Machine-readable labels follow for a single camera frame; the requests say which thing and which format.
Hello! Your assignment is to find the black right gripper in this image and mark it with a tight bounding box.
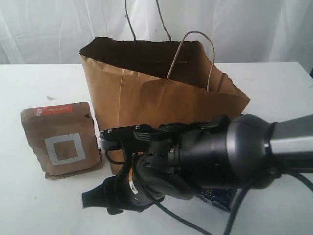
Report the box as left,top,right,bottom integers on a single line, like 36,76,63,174
81,122,210,215

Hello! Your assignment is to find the brown paper bag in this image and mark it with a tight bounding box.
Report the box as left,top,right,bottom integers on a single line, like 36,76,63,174
79,0,251,175

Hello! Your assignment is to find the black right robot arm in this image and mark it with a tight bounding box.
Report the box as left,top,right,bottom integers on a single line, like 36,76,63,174
82,115,313,214

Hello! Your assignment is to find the brown kraft standup pouch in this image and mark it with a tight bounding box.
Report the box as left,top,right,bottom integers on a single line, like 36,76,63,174
21,102,103,180

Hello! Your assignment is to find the spaghetti packet dark blue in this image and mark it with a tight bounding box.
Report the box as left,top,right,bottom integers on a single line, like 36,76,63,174
196,188,237,212

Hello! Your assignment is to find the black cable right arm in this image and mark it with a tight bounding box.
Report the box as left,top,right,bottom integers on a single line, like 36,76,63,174
136,168,313,235

